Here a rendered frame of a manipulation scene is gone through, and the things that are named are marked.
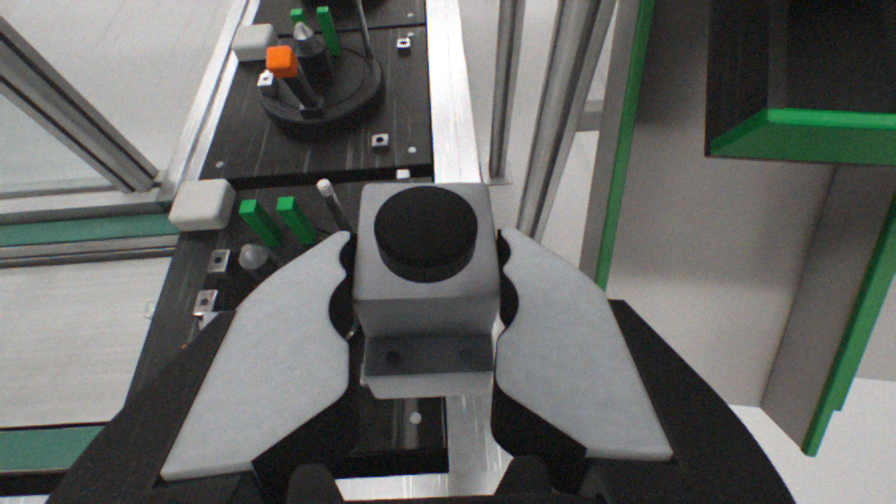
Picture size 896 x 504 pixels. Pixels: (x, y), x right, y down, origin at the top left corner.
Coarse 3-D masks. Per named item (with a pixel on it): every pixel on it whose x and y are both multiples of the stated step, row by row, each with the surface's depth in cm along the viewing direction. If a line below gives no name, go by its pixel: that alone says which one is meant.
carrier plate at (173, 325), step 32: (256, 192) 38; (288, 192) 38; (320, 192) 38; (352, 192) 38; (352, 224) 36; (192, 256) 35; (192, 288) 33; (160, 320) 32; (192, 320) 32; (160, 352) 31; (352, 352) 30; (384, 416) 28; (416, 416) 27; (384, 448) 27; (416, 448) 27
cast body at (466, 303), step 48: (384, 192) 13; (432, 192) 12; (480, 192) 13; (384, 240) 11; (432, 240) 11; (480, 240) 12; (384, 288) 11; (432, 288) 11; (480, 288) 11; (384, 336) 13; (432, 336) 13; (480, 336) 13; (384, 384) 13; (432, 384) 13; (480, 384) 14
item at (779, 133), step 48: (720, 0) 10; (768, 0) 8; (816, 0) 10; (864, 0) 10; (720, 48) 10; (768, 48) 8; (816, 48) 10; (864, 48) 10; (720, 96) 10; (768, 96) 8; (816, 96) 10; (864, 96) 10; (720, 144) 9; (768, 144) 9; (816, 144) 9; (864, 144) 8
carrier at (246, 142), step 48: (240, 48) 48; (336, 48) 44; (384, 48) 49; (240, 96) 46; (288, 96) 42; (336, 96) 42; (384, 96) 44; (240, 144) 42; (288, 144) 41; (336, 144) 41
